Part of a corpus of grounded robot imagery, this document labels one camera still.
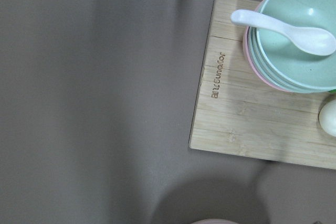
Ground bamboo wooden board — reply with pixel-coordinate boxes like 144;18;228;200
189;0;335;169

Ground pink stacked bowl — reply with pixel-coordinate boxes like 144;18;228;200
242;1;289;92

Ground white ceramic spoon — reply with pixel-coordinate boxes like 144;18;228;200
230;9;335;56

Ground white garlic bulb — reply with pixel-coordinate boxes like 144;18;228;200
319;100;336;137

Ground green stacked bowls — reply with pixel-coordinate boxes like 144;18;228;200
256;0;335;92

